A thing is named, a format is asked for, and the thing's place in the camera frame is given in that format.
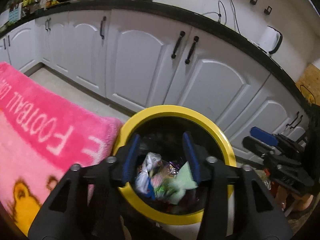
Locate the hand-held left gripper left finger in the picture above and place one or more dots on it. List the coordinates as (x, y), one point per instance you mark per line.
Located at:
(131, 160)

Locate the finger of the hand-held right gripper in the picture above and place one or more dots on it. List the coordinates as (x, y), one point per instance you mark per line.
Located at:
(265, 137)
(255, 146)

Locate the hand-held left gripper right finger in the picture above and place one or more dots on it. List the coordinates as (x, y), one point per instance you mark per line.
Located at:
(191, 157)

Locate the white plastic bag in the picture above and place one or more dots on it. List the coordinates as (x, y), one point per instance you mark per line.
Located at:
(145, 175)

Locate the purple snack wrapper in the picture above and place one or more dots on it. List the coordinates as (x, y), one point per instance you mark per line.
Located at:
(172, 165)

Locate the green foam net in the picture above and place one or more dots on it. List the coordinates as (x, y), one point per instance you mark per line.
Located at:
(185, 180)

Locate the blue plastic bag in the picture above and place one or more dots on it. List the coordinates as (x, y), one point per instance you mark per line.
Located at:
(150, 190)

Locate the yellow rimmed trash bin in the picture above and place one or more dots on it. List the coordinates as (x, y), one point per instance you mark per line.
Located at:
(170, 111)

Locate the person's right hand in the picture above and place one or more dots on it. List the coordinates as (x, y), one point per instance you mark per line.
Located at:
(303, 202)

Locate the brown wooden board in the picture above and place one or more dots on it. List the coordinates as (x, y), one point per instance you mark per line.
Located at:
(310, 80)

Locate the white electric kettle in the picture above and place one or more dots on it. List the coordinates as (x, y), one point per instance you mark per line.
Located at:
(268, 40)

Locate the pink printed blanket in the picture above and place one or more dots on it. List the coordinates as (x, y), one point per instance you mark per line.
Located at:
(37, 130)

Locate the white base cabinets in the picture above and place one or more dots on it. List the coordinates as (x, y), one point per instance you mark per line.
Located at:
(137, 55)

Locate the black kitchen countertop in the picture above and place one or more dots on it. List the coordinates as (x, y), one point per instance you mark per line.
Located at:
(175, 6)

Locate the row of seasoning bottles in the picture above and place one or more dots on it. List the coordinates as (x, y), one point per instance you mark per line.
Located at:
(37, 2)

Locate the blue knife holder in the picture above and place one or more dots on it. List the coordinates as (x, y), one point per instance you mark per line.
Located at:
(14, 14)

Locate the black wall hook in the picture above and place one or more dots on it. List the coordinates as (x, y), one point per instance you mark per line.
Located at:
(268, 10)
(253, 0)

